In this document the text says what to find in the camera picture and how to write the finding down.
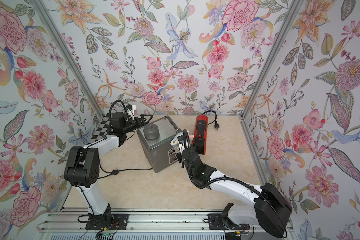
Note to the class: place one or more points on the black white chessboard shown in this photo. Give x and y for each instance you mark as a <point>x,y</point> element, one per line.
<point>101,129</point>

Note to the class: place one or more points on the aluminium rail frame front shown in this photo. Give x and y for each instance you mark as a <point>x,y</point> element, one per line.
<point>145,224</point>

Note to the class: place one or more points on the left aluminium corner post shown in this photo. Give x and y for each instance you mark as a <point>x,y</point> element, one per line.
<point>51,27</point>

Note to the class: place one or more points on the orange blue patterned cloth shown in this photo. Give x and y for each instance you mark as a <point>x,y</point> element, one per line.
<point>180,134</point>

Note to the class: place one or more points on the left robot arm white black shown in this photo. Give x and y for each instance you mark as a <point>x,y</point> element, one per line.
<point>83,166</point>

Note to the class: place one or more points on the red capsule coffee machine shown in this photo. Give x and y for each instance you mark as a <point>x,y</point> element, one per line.
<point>200,134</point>

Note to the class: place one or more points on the aluminium corner post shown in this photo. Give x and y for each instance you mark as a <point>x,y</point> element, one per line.
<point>269,62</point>
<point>51,27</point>

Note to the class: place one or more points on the silver grey coffee machine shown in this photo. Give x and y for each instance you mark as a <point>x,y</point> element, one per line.
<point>155,139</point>

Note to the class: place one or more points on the right aluminium corner post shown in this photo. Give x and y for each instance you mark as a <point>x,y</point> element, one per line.
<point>269,62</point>

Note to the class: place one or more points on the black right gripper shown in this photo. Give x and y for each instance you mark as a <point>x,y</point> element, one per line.
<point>182,157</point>

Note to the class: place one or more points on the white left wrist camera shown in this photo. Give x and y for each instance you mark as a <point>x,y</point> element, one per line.
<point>132,111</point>

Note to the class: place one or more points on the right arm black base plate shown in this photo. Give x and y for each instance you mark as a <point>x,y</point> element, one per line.
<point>217,222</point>

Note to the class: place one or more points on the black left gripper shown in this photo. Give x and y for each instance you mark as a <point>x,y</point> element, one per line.
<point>142,123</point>

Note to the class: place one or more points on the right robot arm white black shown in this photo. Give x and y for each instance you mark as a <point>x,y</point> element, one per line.
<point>264,205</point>

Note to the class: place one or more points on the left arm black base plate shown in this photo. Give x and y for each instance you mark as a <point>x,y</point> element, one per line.
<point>115,222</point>

